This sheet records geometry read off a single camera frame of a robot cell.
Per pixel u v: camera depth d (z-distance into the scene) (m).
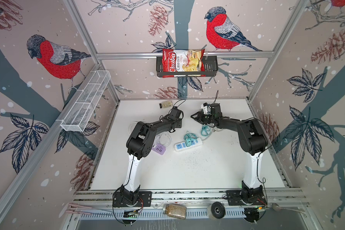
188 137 0.95
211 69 0.95
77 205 0.72
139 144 0.57
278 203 0.72
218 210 0.61
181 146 0.90
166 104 1.13
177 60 0.88
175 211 0.66
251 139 0.56
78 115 0.71
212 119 0.84
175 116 0.83
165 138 0.98
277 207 0.70
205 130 1.01
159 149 0.90
